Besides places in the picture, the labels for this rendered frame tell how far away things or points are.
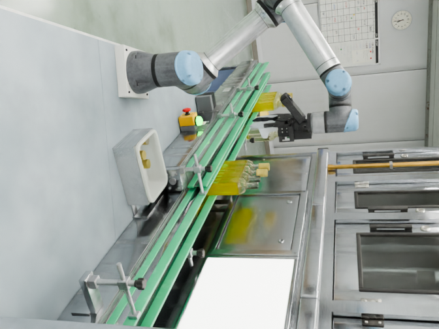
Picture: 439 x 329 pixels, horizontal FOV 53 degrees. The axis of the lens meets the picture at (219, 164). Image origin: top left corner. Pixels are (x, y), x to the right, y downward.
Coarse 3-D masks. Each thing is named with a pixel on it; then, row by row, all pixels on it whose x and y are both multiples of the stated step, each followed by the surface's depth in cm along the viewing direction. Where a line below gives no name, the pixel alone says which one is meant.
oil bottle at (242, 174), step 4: (220, 172) 188; (224, 172) 187; (228, 172) 187; (232, 172) 186; (236, 172) 185; (240, 172) 185; (244, 172) 185; (216, 176) 185; (220, 176) 185; (224, 176) 184; (228, 176) 183; (232, 176) 183; (236, 176) 182; (240, 176) 182; (244, 176) 182
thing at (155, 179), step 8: (144, 136) 151; (152, 136) 159; (152, 144) 160; (136, 152) 145; (152, 152) 162; (160, 152) 161; (152, 160) 163; (160, 160) 163; (152, 168) 165; (160, 168) 164; (144, 176) 148; (152, 176) 166; (160, 176) 166; (144, 184) 149; (152, 184) 164; (160, 184) 164; (152, 192) 159; (160, 192) 159; (152, 200) 153
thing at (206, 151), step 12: (252, 72) 297; (252, 84) 269; (240, 96) 251; (228, 108) 232; (240, 108) 230; (228, 120) 215; (216, 132) 203; (204, 144) 190; (216, 144) 188; (204, 156) 179
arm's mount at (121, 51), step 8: (120, 48) 150; (128, 48) 152; (120, 56) 150; (120, 64) 150; (120, 72) 151; (120, 80) 151; (120, 88) 151; (128, 88) 152; (120, 96) 152; (128, 96) 152; (136, 96) 157; (144, 96) 164
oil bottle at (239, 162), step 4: (240, 160) 197; (244, 160) 196; (248, 160) 195; (224, 164) 195; (228, 164) 194; (232, 164) 194; (236, 164) 193; (240, 164) 192; (244, 164) 192; (248, 164) 192; (252, 164) 193; (252, 168) 193
